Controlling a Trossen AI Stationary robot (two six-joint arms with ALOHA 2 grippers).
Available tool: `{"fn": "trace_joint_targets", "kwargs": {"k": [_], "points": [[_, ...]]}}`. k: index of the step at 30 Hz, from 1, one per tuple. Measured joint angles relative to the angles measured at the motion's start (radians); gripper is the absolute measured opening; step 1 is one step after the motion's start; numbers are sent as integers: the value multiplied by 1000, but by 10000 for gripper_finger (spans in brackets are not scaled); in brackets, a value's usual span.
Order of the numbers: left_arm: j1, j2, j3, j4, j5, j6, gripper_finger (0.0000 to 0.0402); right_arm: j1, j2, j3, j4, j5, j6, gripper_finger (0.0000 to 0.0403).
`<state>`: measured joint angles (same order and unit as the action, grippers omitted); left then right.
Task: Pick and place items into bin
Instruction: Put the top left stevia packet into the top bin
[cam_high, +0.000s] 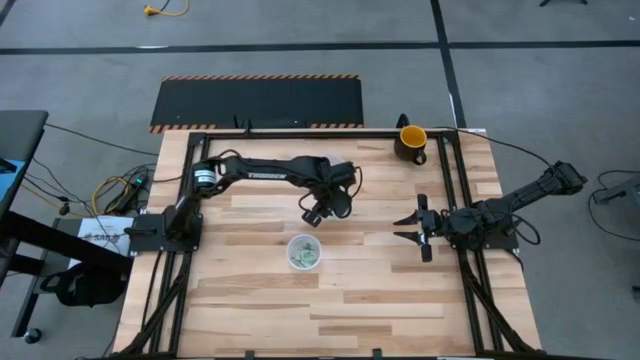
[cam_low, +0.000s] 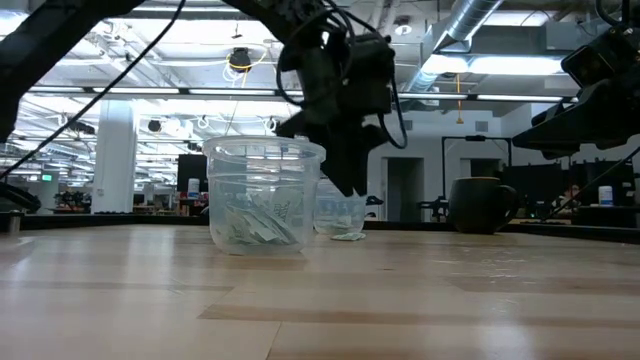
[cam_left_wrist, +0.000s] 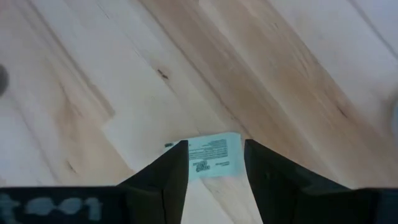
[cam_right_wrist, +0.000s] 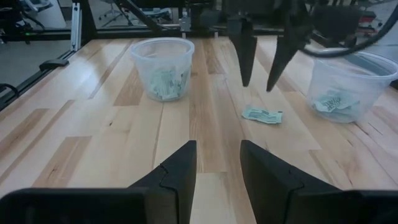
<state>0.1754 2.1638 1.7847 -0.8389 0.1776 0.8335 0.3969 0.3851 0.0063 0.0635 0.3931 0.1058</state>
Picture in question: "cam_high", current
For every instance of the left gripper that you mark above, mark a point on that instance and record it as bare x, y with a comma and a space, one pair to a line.
335, 175

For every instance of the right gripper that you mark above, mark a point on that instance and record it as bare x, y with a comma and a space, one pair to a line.
437, 222

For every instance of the green sugar packet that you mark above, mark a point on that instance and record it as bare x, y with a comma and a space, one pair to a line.
311, 248
307, 261
299, 256
302, 246

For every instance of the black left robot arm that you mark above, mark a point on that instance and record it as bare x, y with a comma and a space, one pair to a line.
270, 172

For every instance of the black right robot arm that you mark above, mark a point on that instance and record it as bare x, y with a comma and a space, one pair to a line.
530, 190

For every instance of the black table clamp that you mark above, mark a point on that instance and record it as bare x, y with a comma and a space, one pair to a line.
402, 121

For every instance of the black mug yellow inside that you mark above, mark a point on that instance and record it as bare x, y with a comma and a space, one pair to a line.
412, 136

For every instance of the black hazard-striped floor mat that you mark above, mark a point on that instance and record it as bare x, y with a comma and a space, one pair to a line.
260, 102

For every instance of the black power strip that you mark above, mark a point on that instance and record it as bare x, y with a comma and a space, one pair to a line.
132, 189

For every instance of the grey stand foot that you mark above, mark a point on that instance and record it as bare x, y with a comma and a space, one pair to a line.
620, 192

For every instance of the white printed paper sheet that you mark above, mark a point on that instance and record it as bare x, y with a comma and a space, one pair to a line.
100, 232

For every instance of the black bag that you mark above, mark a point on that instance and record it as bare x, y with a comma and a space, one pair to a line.
85, 285

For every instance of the black desk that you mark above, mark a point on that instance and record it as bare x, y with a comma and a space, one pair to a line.
20, 135

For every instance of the blue flat panel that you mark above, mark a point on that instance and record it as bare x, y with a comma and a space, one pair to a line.
6, 180

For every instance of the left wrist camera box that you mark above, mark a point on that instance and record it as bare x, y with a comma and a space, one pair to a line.
342, 202

